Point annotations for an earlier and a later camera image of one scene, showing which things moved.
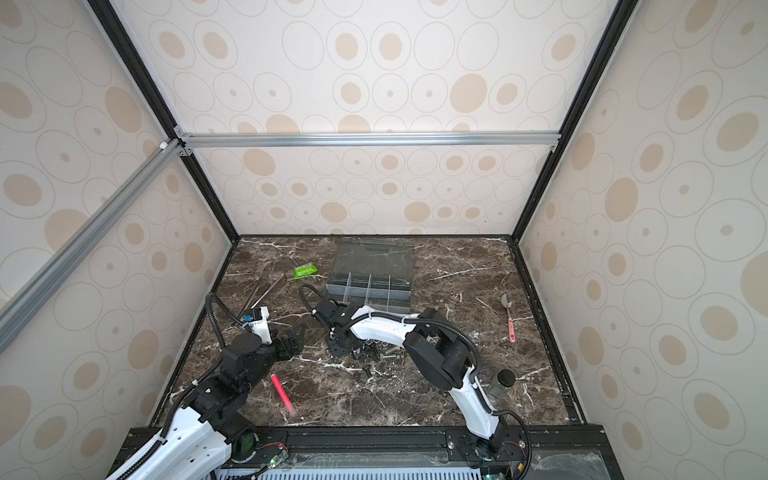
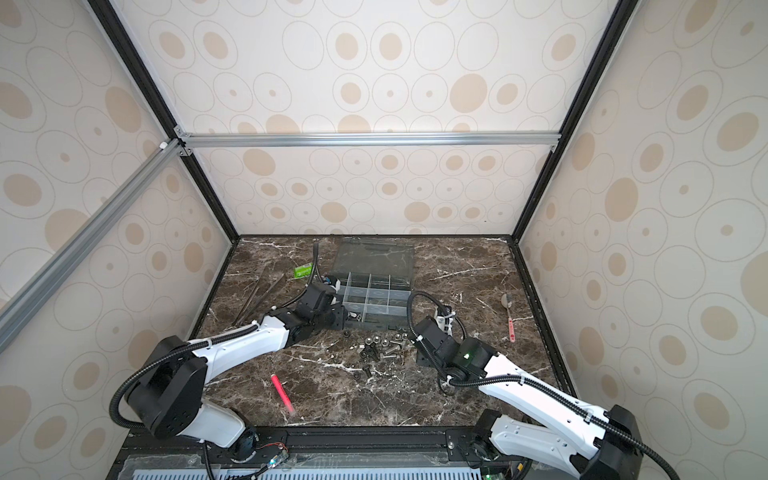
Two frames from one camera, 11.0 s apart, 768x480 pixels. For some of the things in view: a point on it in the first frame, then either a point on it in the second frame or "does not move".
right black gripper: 334,351 -> 419,362
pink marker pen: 283,392 does not move
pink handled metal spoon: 506,300 does not move
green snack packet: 305,270 does not move
